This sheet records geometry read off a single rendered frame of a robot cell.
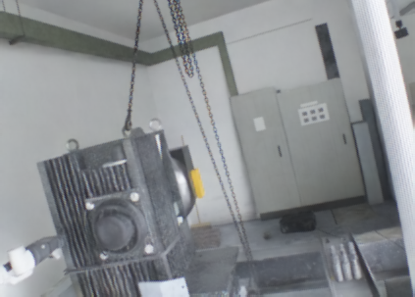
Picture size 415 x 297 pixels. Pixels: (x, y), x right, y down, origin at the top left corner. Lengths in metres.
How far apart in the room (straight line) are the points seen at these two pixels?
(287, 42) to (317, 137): 1.31
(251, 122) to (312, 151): 0.86
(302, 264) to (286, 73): 2.85
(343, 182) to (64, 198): 3.60
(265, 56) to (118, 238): 3.59
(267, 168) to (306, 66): 1.44
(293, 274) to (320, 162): 2.32
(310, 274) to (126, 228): 1.35
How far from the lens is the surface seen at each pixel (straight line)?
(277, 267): 2.33
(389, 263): 2.38
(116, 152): 1.44
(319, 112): 4.34
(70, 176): 1.58
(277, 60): 4.57
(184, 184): 1.84
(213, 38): 4.61
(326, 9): 4.70
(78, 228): 1.63
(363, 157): 4.49
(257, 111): 4.33
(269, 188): 4.49
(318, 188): 4.50
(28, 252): 1.50
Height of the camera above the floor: 1.64
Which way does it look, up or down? 3 degrees down
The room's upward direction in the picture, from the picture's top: 14 degrees counter-clockwise
